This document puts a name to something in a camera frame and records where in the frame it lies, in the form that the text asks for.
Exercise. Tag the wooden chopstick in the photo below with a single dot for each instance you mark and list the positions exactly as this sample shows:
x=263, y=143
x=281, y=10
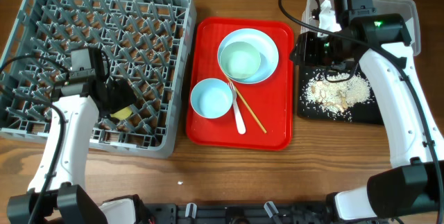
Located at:
x=247, y=105

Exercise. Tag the light blue small bowl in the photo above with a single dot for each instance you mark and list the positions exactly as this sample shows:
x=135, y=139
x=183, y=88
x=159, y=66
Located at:
x=211, y=98

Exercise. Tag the clear plastic waste bin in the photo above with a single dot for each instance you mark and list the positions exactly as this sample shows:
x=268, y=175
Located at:
x=406, y=8

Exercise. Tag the black waste tray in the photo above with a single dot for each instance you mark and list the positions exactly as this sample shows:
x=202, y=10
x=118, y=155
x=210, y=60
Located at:
x=367, y=113

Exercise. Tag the green bowl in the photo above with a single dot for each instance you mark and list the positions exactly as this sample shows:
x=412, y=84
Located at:
x=239, y=60

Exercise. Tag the grey dishwasher rack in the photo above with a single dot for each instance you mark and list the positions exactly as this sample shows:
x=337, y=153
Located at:
x=147, y=43

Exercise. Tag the white napkin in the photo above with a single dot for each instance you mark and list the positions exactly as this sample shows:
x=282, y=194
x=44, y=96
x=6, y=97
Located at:
x=327, y=17

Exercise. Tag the large light blue plate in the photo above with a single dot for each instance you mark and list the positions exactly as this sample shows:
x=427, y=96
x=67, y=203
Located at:
x=263, y=43

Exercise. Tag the rice and food scraps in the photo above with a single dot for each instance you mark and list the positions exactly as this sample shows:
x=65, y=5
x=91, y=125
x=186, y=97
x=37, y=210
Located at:
x=338, y=92

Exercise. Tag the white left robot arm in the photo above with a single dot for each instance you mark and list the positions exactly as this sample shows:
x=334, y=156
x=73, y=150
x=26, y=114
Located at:
x=77, y=102

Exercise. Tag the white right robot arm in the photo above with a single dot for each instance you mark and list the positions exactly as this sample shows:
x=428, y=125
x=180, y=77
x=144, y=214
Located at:
x=380, y=46

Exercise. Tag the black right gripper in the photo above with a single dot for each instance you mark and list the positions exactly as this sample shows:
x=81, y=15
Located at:
x=304, y=46

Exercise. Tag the red plastic tray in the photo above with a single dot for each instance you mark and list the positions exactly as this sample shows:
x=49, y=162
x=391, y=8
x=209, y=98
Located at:
x=271, y=100

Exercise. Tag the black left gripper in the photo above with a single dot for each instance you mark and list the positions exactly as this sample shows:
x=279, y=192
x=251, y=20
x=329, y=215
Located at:
x=124, y=94

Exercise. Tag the white plastic fork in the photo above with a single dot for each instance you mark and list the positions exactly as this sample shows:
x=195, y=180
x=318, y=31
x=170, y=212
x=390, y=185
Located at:
x=238, y=117

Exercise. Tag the yellow plastic cup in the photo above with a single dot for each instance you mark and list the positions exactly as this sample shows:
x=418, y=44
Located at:
x=121, y=115

